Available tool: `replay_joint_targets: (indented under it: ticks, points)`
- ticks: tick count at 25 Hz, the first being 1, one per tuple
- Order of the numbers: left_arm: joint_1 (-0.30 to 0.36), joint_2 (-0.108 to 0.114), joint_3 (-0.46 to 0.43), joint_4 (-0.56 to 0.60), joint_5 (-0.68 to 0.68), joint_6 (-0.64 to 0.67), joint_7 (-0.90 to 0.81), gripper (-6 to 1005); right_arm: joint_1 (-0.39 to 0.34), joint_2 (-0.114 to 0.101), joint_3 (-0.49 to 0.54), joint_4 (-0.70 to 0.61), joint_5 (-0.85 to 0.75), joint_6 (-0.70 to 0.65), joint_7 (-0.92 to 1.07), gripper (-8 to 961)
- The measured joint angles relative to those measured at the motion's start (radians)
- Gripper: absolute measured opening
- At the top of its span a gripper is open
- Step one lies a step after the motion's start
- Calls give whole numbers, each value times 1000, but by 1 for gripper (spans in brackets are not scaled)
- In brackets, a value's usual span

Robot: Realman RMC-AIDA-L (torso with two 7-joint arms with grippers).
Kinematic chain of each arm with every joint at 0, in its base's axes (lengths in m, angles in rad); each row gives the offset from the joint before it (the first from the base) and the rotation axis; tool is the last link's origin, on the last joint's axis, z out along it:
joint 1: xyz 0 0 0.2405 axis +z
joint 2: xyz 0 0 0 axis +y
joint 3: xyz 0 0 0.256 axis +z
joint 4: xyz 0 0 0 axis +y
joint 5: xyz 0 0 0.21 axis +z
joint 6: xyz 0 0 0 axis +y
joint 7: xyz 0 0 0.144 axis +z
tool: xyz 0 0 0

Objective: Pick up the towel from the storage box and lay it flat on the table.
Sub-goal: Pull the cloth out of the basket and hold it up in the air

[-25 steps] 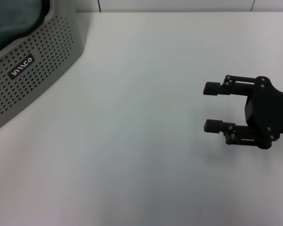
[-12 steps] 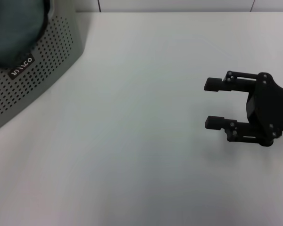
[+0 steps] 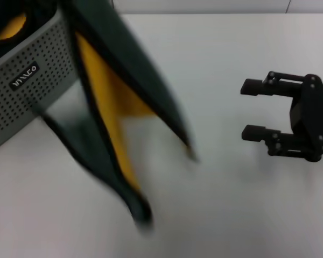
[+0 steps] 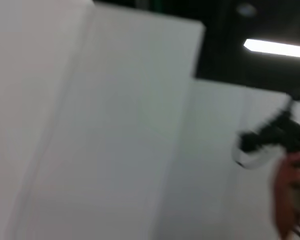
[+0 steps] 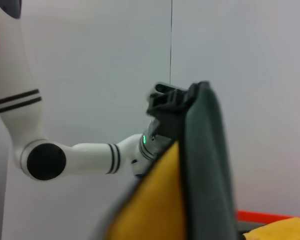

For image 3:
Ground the yellow black-edged towel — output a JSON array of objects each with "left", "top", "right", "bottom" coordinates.
[{"left": 0, "top": 0, "right": 56, "bottom": 65}]

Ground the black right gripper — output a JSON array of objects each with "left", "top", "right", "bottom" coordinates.
[{"left": 240, "top": 70, "right": 323, "bottom": 162}]

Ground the green yellow-backed towel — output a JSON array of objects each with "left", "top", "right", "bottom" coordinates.
[{"left": 41, "top": 0, "right": 200, "bottom": 233}]

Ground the grey-green perforated storage box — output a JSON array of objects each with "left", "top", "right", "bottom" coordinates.
[{"left": 0, "top": 0, "right": 81, "bottom": 154}]

